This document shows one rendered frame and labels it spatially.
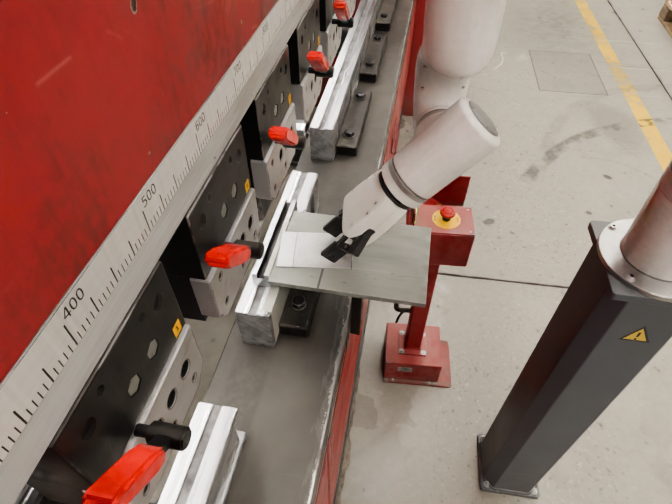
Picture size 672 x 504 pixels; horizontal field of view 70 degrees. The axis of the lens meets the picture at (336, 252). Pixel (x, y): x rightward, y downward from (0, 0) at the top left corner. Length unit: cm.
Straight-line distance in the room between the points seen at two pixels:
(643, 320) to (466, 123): 51
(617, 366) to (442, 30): 76
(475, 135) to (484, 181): 206
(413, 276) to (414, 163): 22
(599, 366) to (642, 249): 29
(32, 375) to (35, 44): 17
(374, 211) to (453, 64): 24
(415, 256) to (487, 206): 173
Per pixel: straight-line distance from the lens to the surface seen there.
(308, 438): 81
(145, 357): 41
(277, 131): 57
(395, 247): 86
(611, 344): 105
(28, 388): 31
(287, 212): 93
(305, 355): 87
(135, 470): 36
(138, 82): 36
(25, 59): 28
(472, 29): 59
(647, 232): 92
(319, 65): 76
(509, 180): 277
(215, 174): 48
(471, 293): 214
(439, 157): 68
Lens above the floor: 162
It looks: 47 degrees down
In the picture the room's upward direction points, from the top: straight up
